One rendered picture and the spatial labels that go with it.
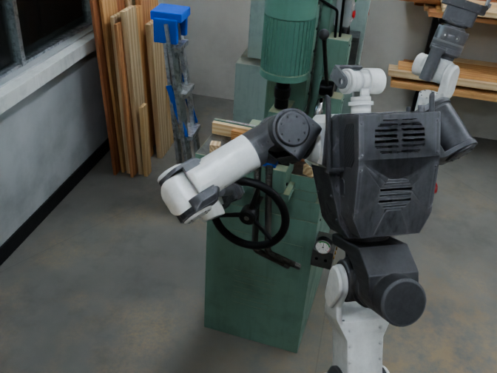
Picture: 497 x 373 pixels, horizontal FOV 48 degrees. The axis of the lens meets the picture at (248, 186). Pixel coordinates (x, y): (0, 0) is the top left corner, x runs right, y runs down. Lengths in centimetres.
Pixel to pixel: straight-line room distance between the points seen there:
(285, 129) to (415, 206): 35
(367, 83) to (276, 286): 113
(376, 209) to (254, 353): 138
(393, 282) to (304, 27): 94
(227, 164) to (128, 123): 224
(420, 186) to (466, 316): 170
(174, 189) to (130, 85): 215
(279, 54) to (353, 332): 93
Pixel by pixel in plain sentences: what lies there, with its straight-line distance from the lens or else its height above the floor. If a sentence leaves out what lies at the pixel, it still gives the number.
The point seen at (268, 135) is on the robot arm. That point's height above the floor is 132.
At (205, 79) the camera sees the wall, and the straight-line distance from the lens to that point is 476.
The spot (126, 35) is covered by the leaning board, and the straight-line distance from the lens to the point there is 332.
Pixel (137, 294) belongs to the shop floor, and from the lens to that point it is 280.
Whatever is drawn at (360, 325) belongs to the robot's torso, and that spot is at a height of 84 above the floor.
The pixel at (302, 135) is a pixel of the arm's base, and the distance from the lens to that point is 129.
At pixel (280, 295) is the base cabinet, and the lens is 235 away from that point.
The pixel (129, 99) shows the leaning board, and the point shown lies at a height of 51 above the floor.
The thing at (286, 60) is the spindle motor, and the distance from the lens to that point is 192.
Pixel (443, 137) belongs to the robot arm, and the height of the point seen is 130.
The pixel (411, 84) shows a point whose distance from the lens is 400.
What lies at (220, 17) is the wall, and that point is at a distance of 456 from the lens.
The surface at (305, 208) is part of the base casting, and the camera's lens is 206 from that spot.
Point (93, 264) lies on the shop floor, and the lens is 299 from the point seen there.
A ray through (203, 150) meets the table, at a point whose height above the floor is 90.
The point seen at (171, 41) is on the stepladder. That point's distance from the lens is 286.
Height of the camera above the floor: 193
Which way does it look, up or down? 33 degrees down
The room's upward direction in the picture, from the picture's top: 4 degrees clockwise
